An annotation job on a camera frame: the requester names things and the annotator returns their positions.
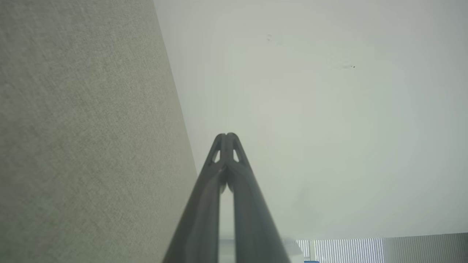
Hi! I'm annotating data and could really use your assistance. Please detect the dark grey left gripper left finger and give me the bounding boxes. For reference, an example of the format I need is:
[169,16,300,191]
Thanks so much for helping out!
[162,133,229,263]

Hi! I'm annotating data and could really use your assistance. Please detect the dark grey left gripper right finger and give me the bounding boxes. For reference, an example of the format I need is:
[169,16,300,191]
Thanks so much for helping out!
[227,132,292,263]

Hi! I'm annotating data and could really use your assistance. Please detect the white vertical window blinds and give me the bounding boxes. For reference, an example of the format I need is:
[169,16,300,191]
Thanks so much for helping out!
[295,232,468,263]

